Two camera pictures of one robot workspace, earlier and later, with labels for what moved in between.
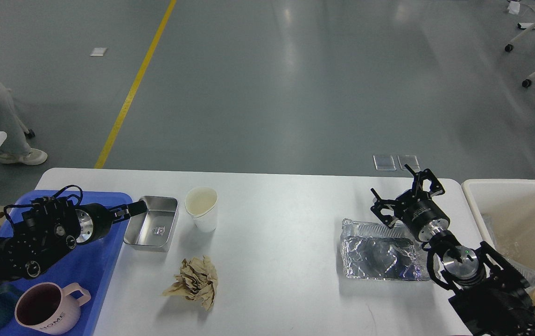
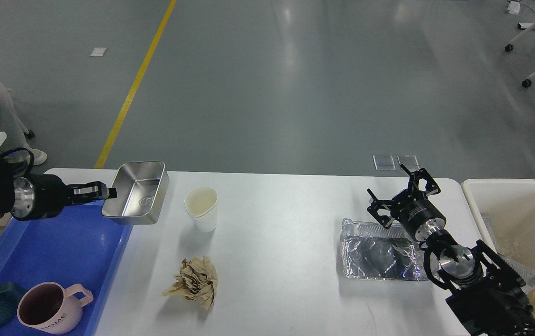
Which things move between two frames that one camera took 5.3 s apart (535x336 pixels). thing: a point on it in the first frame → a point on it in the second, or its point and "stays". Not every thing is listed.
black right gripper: x=416 y=208 stays
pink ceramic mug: x=46 y=308 stays
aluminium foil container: x=370 y=250 stays
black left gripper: x=96 y=220 → x=38 y=196
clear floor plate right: x=411 y=160 stays
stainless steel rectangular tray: x=152 y=230 → x=141 y=187
